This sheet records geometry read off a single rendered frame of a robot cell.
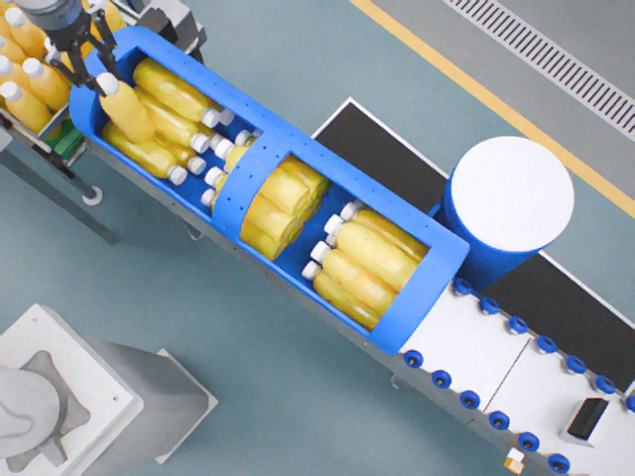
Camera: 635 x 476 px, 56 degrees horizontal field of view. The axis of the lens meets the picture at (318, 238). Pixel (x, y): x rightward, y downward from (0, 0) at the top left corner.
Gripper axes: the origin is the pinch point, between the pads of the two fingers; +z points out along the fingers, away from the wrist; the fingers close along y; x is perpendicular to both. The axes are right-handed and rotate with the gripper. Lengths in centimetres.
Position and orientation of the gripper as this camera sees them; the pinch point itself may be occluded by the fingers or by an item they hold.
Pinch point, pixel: (102, 75)
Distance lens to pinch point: 124.9
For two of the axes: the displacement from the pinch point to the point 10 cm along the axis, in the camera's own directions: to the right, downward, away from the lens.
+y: 5.9, -7.8, 2.1
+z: 0.1, 2.6, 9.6
